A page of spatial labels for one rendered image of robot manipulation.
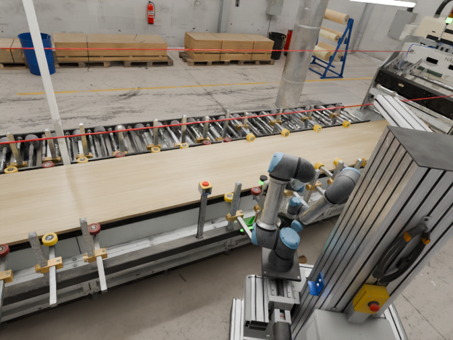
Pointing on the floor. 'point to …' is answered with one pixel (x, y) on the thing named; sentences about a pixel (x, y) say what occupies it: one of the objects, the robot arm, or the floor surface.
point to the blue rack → (335, 54)
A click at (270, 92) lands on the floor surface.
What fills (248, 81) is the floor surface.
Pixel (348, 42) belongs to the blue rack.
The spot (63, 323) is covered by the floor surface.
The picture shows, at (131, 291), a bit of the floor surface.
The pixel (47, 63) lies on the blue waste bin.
